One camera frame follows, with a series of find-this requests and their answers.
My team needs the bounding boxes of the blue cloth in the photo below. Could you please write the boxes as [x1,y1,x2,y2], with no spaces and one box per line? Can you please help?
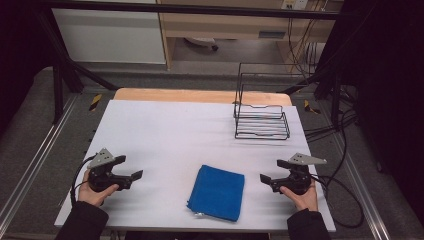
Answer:
[186,164,246,223]

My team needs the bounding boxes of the black metal stand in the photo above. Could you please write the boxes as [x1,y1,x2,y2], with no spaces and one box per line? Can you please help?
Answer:
[35,12,120,125]
[282,63,346,132]

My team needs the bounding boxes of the person's right hand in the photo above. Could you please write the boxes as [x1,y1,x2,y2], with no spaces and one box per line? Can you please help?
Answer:
[279,180,320,213]

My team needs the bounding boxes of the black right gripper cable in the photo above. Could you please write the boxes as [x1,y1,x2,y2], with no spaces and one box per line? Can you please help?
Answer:
[309,172,366,230]

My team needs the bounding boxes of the wooden desk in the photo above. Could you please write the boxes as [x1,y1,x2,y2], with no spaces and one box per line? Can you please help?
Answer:
[156,0,345,73]

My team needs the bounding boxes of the hanging black desk cables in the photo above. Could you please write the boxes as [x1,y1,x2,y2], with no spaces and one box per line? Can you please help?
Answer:
[285,17,322,85]

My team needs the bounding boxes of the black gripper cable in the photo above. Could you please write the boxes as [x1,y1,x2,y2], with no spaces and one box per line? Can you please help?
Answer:
[69,154,98,208]
[309,172,366,230]

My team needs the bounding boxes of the aluminium floor rail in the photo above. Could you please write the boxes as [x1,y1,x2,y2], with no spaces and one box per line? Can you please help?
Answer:
[0,94,80,228]
[332,132,392,240]

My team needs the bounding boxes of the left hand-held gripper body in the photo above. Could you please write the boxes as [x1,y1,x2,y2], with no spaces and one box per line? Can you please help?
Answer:
[87,148,123,193]

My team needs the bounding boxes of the black horizontal frame bar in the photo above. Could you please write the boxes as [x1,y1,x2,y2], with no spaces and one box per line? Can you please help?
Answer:
[42,0,352,21]

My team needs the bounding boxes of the office chair base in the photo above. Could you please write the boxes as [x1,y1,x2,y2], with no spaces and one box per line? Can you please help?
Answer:
[184,36,220,52]

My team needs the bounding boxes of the black floor cable bundle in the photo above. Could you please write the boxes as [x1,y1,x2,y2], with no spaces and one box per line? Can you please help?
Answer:
[303,83,360,143]

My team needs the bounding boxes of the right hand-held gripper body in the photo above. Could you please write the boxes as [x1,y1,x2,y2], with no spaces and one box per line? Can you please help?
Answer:
[279,152,328,196]

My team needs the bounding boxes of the black wire rack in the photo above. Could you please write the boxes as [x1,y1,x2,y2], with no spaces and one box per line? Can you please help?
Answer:
[232,62,291,141]

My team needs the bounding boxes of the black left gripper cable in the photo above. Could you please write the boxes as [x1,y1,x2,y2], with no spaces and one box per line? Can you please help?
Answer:
[69,154,98,208]

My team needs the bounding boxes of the person's left hand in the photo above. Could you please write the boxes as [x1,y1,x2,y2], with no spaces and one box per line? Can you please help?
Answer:
[77,169,120,208]

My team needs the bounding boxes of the white wall socket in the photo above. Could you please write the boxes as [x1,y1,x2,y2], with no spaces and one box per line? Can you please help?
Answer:
[281,0,310,11]

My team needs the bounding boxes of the yellow black tape strip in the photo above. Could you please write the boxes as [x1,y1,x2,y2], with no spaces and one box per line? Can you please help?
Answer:
[88,93,103,112]
[303,99,322,115]

